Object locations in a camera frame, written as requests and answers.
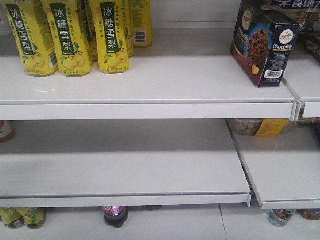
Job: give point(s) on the blue chocolate cookie box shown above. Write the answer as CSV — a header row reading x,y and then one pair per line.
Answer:
x,y
263,41

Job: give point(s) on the white supermarket shelving unit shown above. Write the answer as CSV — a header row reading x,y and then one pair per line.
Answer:
x,y
157,134

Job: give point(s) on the yellow pear drink bottle right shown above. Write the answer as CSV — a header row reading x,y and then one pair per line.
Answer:
x,y
113,56

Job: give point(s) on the yellow pear drink bottle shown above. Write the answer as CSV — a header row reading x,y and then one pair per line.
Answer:
x,y
65,18
141,22
113,56
33,36

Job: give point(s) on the clear cookie tub yellow label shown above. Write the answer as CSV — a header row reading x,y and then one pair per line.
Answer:
x,y
262,127

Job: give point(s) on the dark cola bottle bottom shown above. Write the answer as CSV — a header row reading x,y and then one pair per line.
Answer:
x,y
115,216

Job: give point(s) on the yellow pear drink bottle back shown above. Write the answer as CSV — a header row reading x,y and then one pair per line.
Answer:
x,y
141,22

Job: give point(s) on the yellow pear drink bottle middle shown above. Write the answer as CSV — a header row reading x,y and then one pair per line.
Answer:
x,y
65,18

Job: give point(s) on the clear bottle bottom right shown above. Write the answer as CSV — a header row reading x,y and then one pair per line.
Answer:
x,y
280,217

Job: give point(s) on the yellow pear drink bottle left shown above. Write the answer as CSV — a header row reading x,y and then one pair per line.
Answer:
x,y
33,36

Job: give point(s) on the green tea bottle bottom left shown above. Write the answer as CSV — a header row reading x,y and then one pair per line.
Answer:
x,y
34,217

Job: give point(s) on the blue cracker bag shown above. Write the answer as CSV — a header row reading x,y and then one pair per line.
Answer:
x,y
305,12

